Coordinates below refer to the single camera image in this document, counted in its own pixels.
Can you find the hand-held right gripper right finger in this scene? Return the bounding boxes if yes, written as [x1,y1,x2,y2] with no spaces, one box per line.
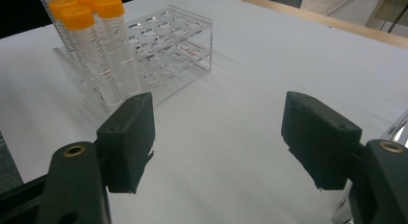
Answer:
[280,90,364,191]

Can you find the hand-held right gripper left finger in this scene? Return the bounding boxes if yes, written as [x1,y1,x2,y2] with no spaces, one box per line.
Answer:
[95,91,157,194]

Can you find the clear acrylic test tube rack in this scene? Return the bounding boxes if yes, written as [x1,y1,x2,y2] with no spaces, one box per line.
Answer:
[52,5,214,116]

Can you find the grey textured panel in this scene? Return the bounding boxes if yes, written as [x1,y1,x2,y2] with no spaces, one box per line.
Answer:
[0,131,24,194]

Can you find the black cable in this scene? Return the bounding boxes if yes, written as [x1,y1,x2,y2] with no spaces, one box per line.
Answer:
[387,2,408,35]

